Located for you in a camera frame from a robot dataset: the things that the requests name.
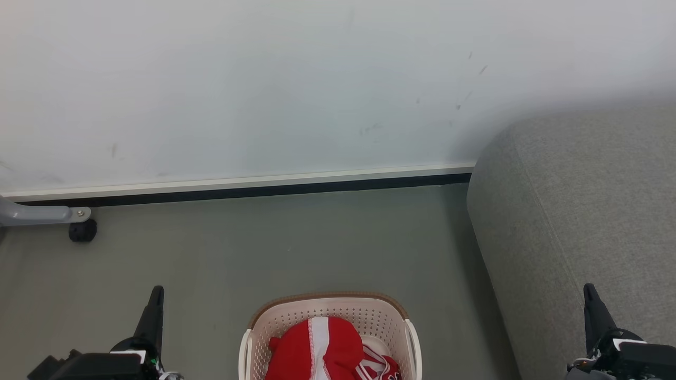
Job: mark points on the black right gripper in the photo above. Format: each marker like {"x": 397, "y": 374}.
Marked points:
{"x": 634, "y": 361}

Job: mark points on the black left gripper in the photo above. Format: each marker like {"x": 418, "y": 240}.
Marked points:
{"x": 95, "y": 367}

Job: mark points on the red shirt with white trim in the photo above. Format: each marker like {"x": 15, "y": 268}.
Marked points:
{"x": 296, "y": 353}

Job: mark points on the red shorts with white stripes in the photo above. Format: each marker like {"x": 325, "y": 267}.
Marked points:
{"x": 383, "y": 369}

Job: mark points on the grey fabric sofa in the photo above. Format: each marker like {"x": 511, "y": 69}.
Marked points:
{"x": 581, "y": 211}

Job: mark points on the black caster wheel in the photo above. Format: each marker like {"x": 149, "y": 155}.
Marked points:
{"x": 83, "y": 231}

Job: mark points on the white and black baseboard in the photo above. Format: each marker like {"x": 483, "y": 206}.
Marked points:
{"x": 237, "y": 188}

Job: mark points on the cream perforated laundry basket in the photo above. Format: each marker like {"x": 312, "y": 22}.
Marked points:
{"x": 338, "y": 306}

